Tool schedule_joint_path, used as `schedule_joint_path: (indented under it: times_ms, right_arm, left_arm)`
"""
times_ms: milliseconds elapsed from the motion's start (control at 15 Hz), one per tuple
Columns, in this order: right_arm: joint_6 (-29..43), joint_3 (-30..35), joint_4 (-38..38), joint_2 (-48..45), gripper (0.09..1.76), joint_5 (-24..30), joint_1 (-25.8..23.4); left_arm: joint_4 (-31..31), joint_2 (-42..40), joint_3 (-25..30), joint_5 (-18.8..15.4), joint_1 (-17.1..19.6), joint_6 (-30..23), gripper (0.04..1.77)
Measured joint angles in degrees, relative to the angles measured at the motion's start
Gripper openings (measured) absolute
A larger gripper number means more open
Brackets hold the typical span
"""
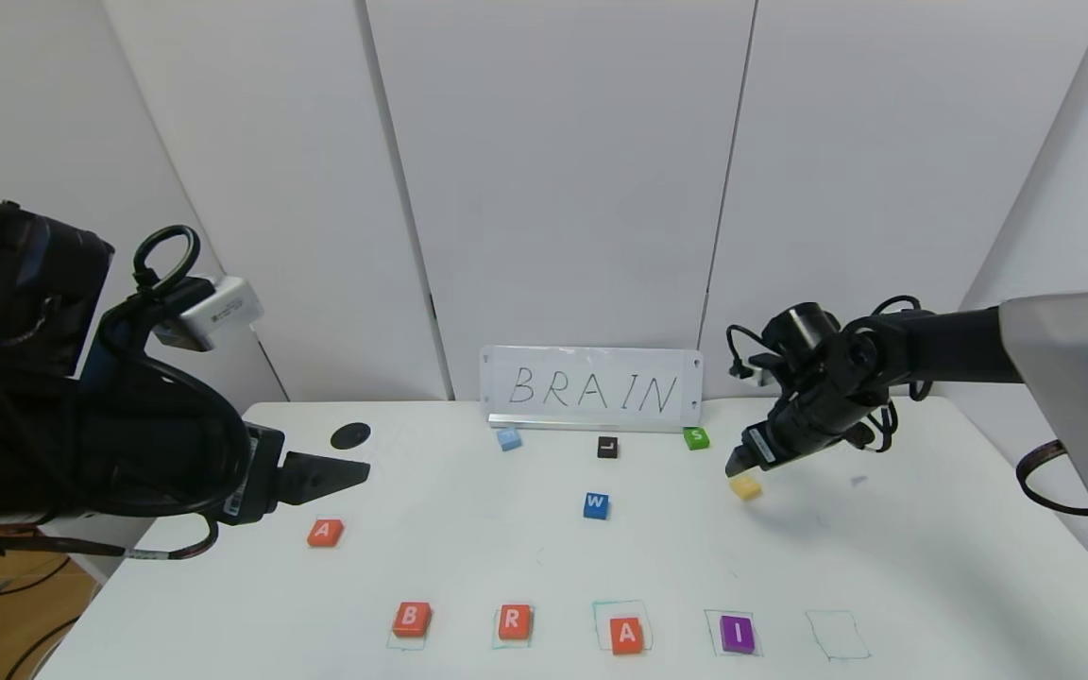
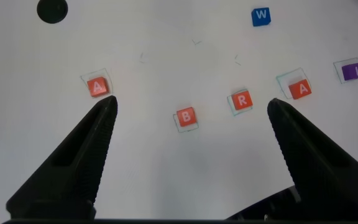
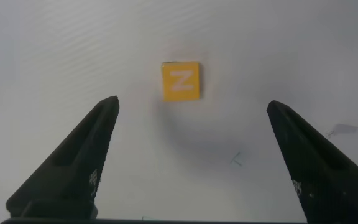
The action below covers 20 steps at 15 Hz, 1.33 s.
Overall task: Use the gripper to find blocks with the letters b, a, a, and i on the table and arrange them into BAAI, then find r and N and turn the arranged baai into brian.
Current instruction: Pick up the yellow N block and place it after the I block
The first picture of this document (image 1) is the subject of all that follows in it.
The orange block letter A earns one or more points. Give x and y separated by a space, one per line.
626 634
325 533

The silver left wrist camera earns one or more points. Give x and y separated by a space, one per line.
218 312

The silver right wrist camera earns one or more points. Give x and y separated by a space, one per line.
759 376

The green block letter S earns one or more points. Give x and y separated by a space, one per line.
695 437

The blue block letter W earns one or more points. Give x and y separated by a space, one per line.
595 505

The yellow block letter N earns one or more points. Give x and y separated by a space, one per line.
745 488

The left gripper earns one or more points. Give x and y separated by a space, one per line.
258 475

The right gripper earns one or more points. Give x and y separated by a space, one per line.
759 447

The white sign reading BRAIN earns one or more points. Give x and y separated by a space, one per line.
591 389

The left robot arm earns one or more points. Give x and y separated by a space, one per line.
15 274

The orange block letter R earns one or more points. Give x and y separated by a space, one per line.
514 621

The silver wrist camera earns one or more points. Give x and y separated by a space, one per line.
218 312
759 376

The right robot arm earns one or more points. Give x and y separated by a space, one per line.
1073 359

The orange block letter B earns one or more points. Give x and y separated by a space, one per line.
411 619

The black block letter L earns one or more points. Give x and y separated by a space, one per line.
607 447

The light blue letter block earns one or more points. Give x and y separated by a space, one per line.
509 438

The purple block letter I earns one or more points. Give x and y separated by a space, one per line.
737 633

